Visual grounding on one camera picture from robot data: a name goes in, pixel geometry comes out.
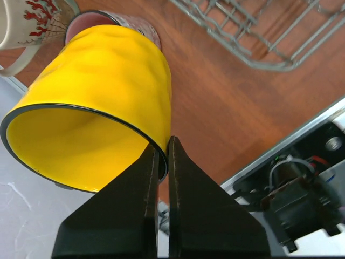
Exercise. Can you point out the tall cream decorated mug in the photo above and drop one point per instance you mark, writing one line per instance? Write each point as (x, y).
(30, 25)

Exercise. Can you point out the grey wire dish rack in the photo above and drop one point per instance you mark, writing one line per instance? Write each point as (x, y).
(268, 35)

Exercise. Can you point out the pink patterned mug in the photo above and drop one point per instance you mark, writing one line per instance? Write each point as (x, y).
(90, 18)

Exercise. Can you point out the yellow mug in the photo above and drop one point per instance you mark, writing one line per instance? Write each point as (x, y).
(93, 110)

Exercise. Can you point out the aluminium frame rail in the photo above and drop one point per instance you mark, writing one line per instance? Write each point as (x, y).
(316, 243)

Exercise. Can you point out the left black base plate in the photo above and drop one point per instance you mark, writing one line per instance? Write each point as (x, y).
(293, 188)

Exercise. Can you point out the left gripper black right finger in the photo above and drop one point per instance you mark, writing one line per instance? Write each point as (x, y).
(204, 220)

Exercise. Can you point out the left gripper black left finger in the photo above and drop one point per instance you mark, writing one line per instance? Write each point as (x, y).
(120, 221)

